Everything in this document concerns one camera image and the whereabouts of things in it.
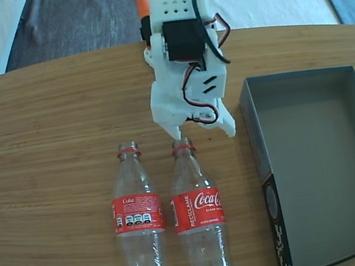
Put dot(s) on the clear bottle Coca-Cola logo label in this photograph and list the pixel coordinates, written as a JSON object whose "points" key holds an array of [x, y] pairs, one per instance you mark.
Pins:
{"points": [[198, 210]]}

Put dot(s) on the clear bottle Coke nutrition label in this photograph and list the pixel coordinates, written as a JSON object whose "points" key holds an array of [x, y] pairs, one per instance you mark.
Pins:
{"points": [[138, 216]]}

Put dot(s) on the grey cardboard box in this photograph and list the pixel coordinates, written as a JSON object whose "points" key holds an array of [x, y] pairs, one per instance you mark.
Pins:
{"points": [[319, 151]]}

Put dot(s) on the orange black clamp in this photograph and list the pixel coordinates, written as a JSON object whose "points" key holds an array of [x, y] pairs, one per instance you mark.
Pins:
{"points": [[143, 5]]}

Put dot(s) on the grey rug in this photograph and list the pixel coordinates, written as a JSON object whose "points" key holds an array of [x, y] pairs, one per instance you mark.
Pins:
{"points": [[78, 20]]}

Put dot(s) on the white cloth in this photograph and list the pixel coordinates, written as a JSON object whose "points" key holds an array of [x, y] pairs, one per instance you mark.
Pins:
{"points": [[271, 0]]}

